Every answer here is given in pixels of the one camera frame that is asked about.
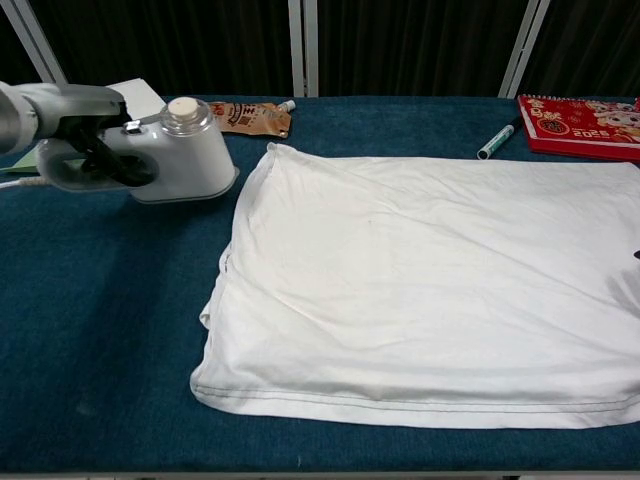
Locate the white and blue cardboard box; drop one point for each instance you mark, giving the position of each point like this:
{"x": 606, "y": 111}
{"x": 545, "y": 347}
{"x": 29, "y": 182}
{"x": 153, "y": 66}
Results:
{"x": 137, "y": 95}

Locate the white shirt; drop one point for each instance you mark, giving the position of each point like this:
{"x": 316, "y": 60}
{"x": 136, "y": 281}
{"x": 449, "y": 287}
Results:
{"x": 425, "y": 280}

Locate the red 2026 desk calendar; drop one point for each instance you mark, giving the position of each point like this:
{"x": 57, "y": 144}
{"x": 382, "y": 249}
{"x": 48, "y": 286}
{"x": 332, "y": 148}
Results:
{"x": 580, "y": 127}

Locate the brown spouted food pouch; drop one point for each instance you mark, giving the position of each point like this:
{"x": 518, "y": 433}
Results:
{"x": 250, "y": 117}

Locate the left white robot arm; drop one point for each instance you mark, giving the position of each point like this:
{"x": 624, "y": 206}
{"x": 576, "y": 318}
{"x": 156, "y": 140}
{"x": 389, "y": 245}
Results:
{"x": 17, "y": 120}

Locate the black curtain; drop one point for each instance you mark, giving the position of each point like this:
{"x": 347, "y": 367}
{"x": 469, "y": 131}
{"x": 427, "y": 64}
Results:
{"x": 175, "y": 45}

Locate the blue table cloth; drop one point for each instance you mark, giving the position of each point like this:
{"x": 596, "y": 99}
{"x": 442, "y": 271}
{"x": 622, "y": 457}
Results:
{"x": 100, "y": 325}

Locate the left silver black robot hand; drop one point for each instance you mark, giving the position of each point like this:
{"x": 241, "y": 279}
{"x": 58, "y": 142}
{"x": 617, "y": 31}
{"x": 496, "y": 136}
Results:
{"x": 85, "y": 107}

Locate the white metal frame post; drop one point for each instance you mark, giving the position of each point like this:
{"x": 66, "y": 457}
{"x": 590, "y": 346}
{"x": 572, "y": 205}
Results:
{"x": 35, "y": 45}
{"x": 522, "y": 50}
{"x": 304, "y": 50}

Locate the white handheld steam iron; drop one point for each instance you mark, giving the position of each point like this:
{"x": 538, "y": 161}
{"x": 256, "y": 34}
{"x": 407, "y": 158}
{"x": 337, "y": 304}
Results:
{"x": 190, "y": 160}

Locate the green and white marker pen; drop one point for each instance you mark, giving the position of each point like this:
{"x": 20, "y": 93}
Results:
{"x": 497, "y": 140}

